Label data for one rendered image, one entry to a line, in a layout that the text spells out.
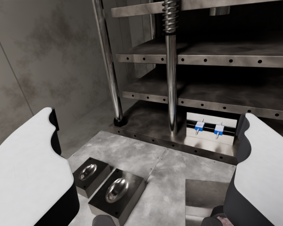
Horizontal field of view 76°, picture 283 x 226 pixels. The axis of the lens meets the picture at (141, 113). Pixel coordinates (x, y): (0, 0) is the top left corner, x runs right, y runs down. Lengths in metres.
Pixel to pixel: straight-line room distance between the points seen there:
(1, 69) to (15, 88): 0.24
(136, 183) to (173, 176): 0.20
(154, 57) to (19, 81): 1.90
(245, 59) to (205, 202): 0.63
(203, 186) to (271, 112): 0.51
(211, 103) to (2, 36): 2.23
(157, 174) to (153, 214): 0.20
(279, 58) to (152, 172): 0.75
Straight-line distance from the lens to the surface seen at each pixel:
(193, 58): 1.00
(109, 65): 1.18
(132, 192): 0.81
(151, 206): 0.85
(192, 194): 0.75
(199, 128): 1.11
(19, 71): 2.63
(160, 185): 0.91
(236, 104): 1.06
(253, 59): 0.97
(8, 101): 2.58
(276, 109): 1.07
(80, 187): 0.91
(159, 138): 1.19
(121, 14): 1.17
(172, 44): 0.97
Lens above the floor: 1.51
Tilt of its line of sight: 29 degrees down
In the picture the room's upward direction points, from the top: 7 degrees counter-clockwise
